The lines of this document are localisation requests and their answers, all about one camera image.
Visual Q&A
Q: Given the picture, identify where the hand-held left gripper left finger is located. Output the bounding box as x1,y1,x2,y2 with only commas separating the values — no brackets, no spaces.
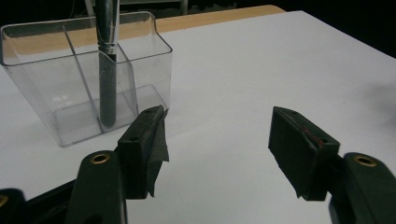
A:
116,105,171,200

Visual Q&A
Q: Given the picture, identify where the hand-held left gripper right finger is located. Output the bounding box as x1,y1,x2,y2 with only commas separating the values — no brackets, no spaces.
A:
268,105,341,202

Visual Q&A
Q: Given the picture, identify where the clear plastic organizer box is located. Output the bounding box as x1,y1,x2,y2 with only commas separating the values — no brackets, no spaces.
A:
0,11,174,147

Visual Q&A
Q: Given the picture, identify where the white table sheet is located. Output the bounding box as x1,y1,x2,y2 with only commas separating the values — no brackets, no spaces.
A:
0,9,396,224

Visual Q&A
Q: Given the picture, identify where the white metal desk frame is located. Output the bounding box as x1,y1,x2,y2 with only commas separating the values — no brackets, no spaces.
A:
120,0,190,7

